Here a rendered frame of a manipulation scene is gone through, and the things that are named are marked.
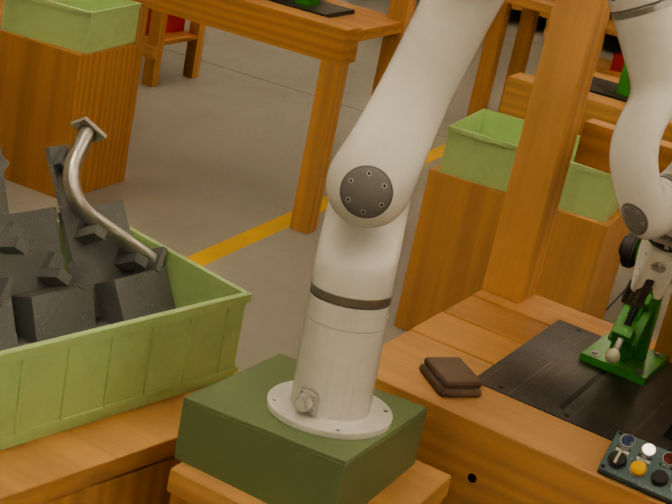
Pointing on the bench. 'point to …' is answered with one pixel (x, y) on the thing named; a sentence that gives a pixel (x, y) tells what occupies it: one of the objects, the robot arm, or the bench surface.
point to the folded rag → (451, 377)
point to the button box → (642, 461)
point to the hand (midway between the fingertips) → (635, 293)
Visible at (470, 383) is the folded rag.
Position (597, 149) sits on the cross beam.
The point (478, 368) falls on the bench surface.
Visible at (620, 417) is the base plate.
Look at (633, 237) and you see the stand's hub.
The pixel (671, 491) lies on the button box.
